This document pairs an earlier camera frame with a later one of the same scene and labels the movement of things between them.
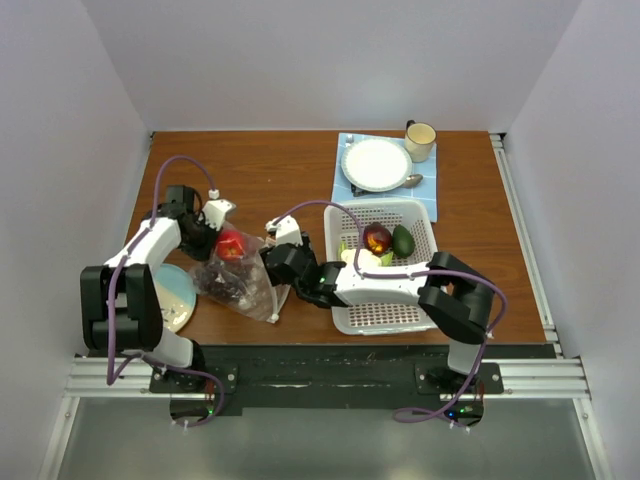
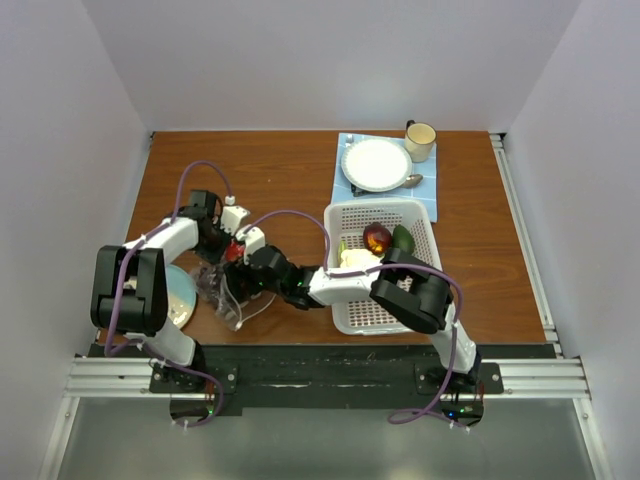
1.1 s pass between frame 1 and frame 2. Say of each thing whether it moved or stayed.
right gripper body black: moved
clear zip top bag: moved
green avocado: stayed
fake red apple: stayed
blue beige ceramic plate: stayed
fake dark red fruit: stayed
